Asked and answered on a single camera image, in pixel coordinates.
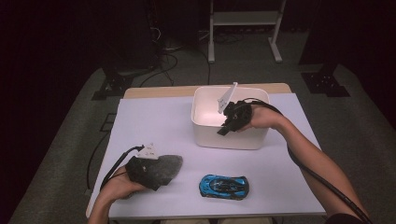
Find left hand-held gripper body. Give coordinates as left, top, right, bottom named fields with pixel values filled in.
left=124, top=142, right=163, bottom=191

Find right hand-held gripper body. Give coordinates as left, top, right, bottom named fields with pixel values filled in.
left=217, top=81, right=253, bottom=131

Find white plastic storage bin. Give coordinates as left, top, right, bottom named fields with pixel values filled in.
left=190, top=85, right=271, bottom=150

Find grey cloth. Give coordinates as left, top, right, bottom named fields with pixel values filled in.
left=124, top=154, right=184, bottom=201

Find blue toy car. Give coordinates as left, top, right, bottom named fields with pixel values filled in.
left=198, top=174, right=250, bottom=201

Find person's right hand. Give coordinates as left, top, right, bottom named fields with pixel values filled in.
left=239, top=104, right=285, bottom=133

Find person's left hand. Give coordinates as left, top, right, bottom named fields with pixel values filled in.
left=99, top=165, right=148, bottom=203

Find white table cover sheet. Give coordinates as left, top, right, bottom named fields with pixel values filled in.
left=107, top=92, right=328, bottom=219

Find person's black shirt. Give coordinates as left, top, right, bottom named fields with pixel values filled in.
left=323, top=212, right=370, bottom=224

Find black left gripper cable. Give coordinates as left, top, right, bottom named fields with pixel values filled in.
left=99, top=145, right=146, bottom=191

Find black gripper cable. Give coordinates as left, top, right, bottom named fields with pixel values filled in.
left=241, top=97, right=375, bottom=224
left=99, top=145, right=146, bottom=191

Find thin black floor cable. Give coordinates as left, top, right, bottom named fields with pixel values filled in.
left=86, top=130, right=112, bottom=191

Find black floor frame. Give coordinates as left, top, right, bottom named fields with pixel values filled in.
left=99, top=113, right=117, bottom=133

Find black floor cables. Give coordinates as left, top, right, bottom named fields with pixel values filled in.
left=138, top=50, right=180, bottom=89

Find black stand with base plate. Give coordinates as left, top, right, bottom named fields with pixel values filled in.
left=91, top=60, right=135, bottom=102
left=301, top=63, right=351, bottom=98

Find white metal stand frame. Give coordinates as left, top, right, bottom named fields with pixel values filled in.
left=207, top=0, right=288, bottom=64

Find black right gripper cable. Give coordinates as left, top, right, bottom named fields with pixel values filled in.
left=241, top=97, right=375, bottom=224

